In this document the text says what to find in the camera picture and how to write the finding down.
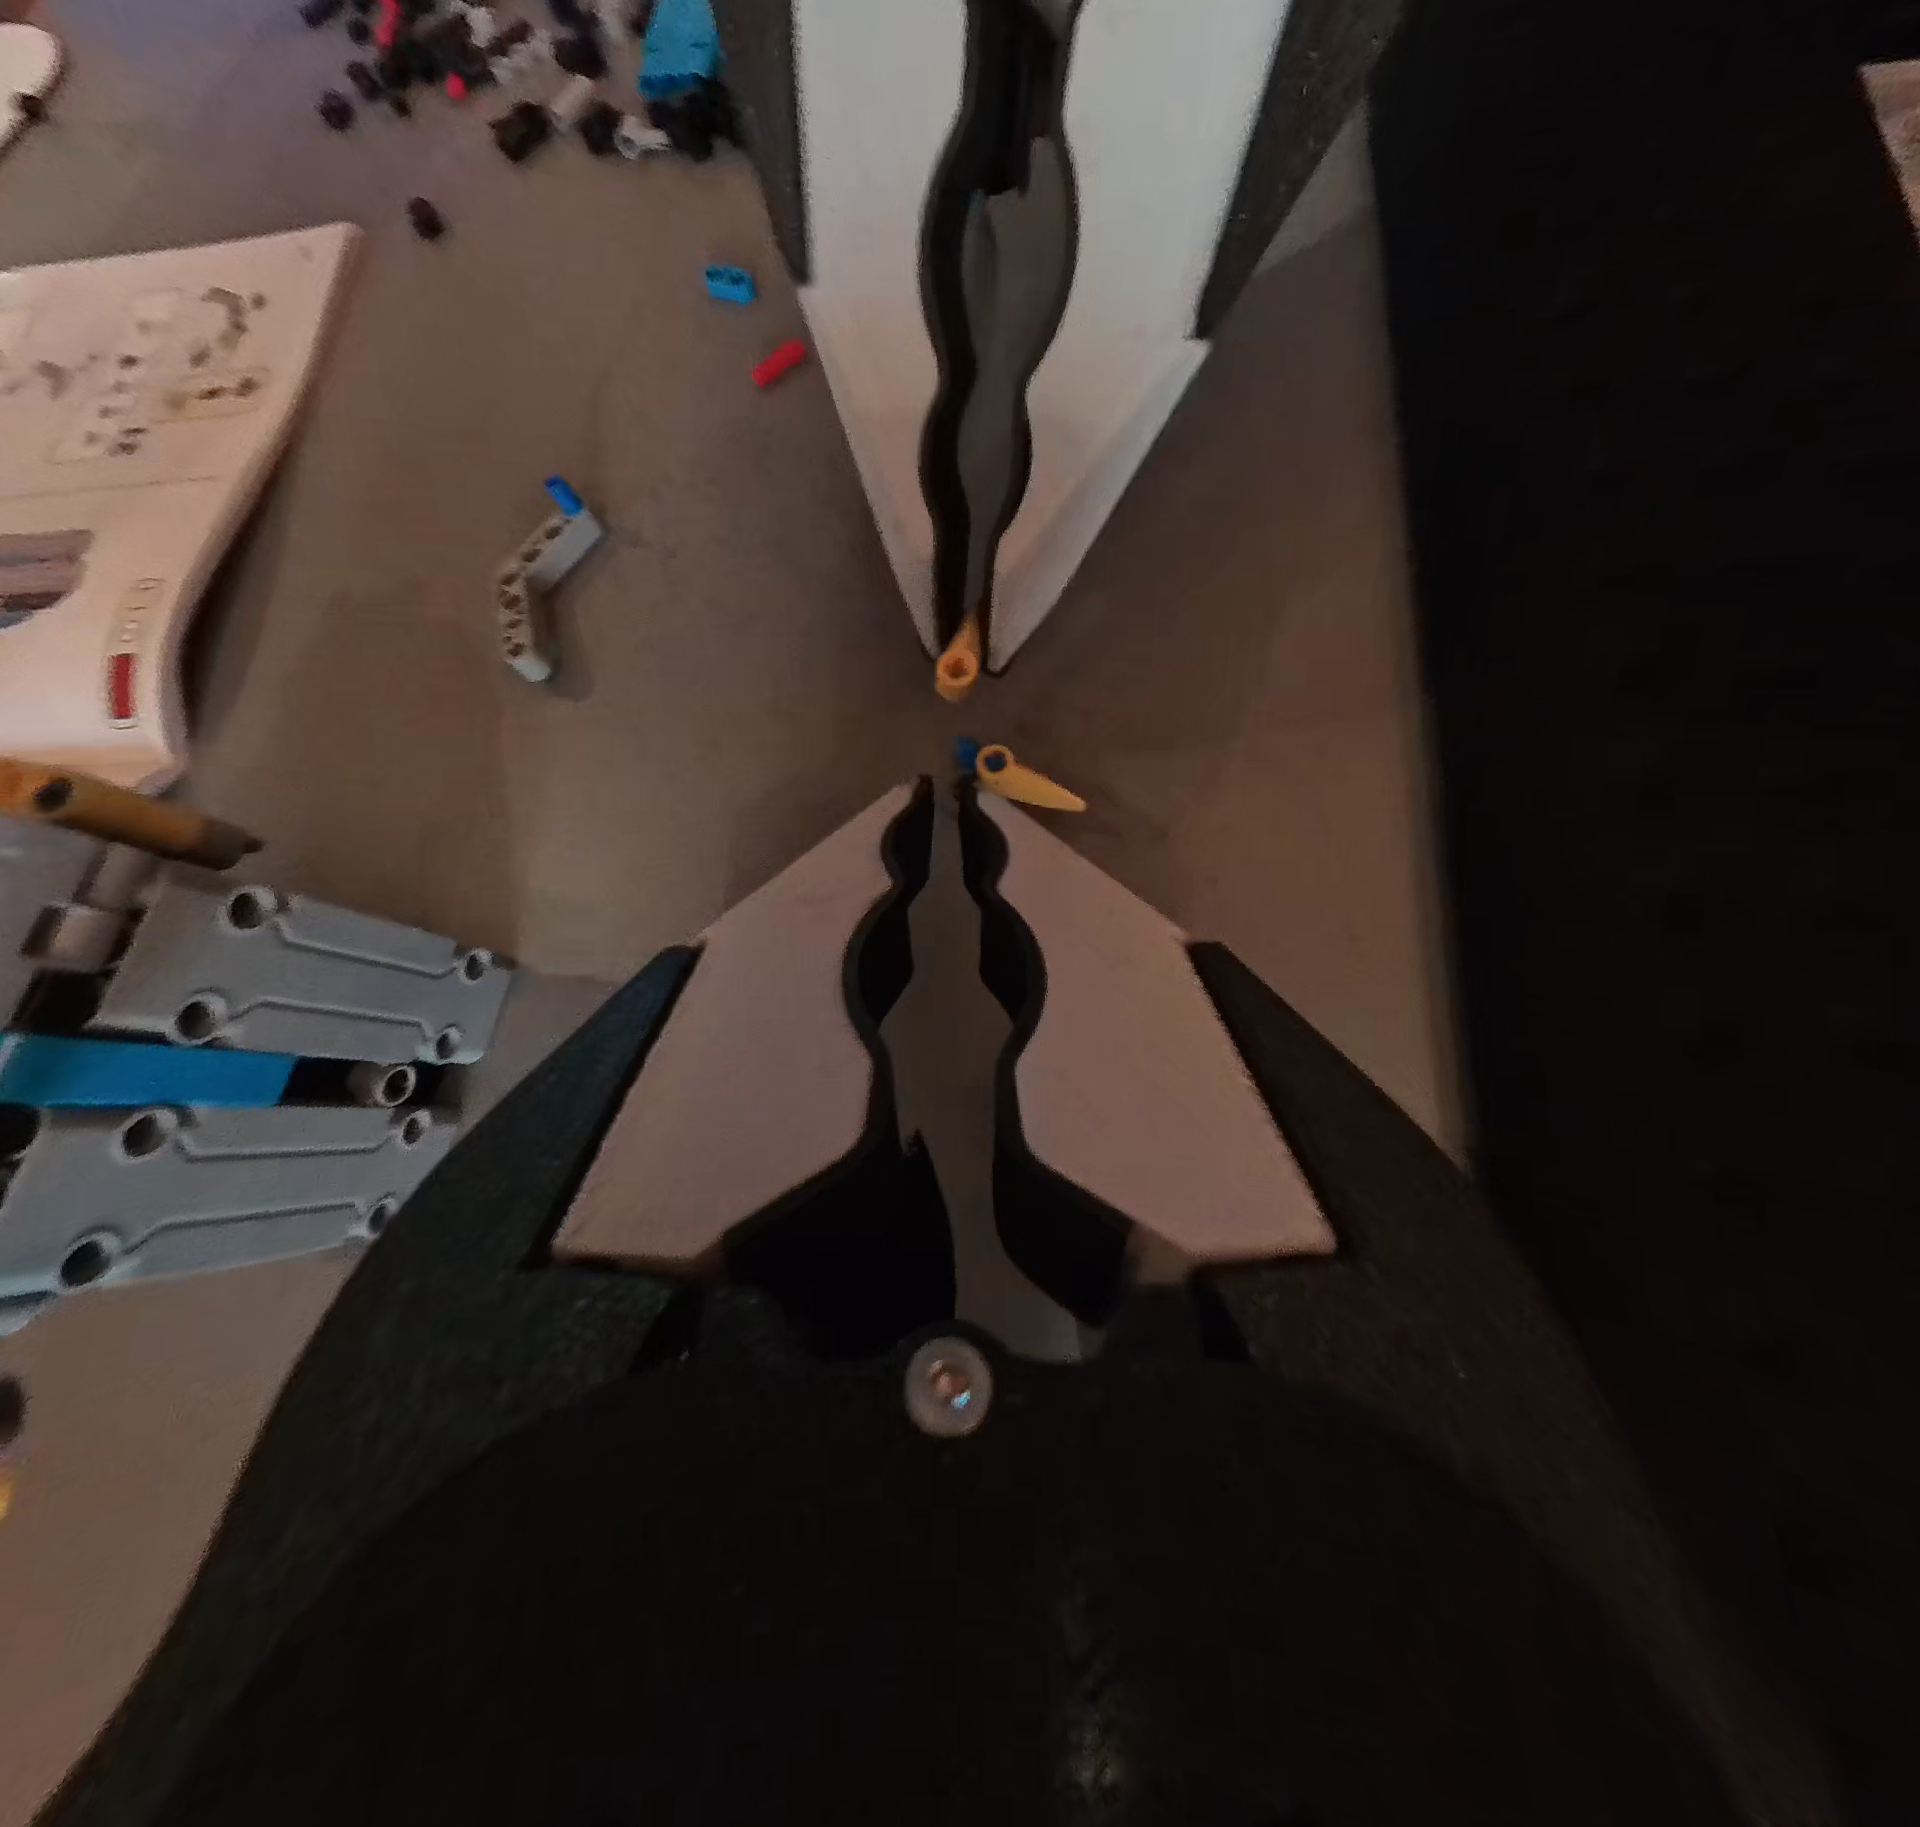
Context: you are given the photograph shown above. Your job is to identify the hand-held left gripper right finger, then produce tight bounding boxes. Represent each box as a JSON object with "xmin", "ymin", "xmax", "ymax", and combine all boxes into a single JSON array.
[{"xmin": 954, "ymin": 783, "xmax": 1337, "ymax": 1274}]

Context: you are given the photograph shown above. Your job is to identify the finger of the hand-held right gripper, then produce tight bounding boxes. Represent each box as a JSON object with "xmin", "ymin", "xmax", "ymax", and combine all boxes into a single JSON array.
[
  {"xmin": 980, "ymin": 0, "xmax": 1318, "ymax": 677},
  {"xmin": 786, "ymin": 0, "xmax": 980, "ymax": 662}
]

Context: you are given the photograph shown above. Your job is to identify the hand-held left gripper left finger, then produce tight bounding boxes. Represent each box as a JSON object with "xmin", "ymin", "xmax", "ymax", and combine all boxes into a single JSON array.
[{"xmin": 556, "ymin": 773, "xmax": 939, "ymax": 1270}]

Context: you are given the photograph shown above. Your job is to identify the grey blue brick robot model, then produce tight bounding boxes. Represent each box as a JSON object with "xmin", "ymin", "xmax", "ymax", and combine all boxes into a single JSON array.
[{"xmin": 0, "ymin": 754, "xmax": 515, "ymax": 1335}]

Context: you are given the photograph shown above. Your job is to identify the pile of small brick pieces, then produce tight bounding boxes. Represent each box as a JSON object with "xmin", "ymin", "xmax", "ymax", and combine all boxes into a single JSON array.
[{"xmin": 277, "ymin": 0, "xmax": 743, "ymax": 246}]

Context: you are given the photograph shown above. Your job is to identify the person's brown clothing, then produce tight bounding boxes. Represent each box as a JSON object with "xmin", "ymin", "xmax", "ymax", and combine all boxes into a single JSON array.
[{"xmin": 1371, "ymin": 0, "xmax": 1920, "ymax": 1827}]

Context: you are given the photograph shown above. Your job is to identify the grey angled beam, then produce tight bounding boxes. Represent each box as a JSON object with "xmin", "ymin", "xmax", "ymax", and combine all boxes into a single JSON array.
[{"xmin": 500, "ymin": 474, "xmax": 607, "ymax": 686}]

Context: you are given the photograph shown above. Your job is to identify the instruction booklet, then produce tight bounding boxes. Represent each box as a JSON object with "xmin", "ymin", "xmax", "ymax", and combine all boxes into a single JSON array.
[{"xmin": 0, "ymin": 222, "xmax": 367, "ymax": 795}]

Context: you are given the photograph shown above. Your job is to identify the white folding stand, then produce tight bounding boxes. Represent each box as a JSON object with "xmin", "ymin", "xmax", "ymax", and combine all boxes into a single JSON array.
[{"xmin": 0, "ymin": 24, "xmax": 69, "ymax": 156}]

